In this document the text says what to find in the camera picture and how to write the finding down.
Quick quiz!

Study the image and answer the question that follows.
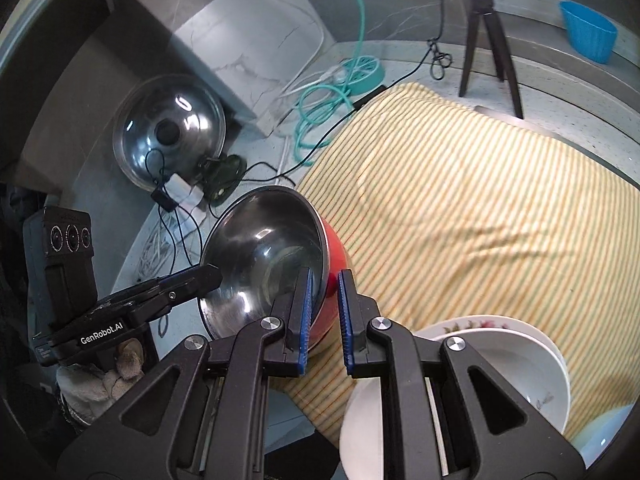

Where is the black tripod stand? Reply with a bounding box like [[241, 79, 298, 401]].
[[458, 0, 525, 120]]

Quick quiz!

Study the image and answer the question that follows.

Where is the left gloved hand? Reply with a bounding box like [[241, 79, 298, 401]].
[[56, 338, 145, 426]]

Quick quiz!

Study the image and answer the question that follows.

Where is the blue plastic cup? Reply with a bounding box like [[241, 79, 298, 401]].
[[559, 0, 618, 64]]

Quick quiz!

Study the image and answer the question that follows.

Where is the deep pink floral plate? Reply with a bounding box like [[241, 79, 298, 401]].
[[416, 315, 572, 432]]

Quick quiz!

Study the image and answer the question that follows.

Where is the teal coiled cable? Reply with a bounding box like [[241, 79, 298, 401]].
[[292, 0, 388, 166]]

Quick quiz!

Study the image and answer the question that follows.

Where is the red steel-lined bowl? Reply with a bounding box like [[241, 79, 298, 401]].
[[198, 185, 347, 353]]

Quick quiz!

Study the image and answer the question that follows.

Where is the striped yellow green cloth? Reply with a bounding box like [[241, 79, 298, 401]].
[[298, 82, 639, 436]]

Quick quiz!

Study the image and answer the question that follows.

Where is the white plate leaf pattern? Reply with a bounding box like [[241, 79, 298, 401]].
[[340, 325, 572, 479]]

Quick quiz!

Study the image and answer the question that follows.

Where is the black power cable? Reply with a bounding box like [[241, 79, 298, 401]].
[[144, 0, 454, 271]]

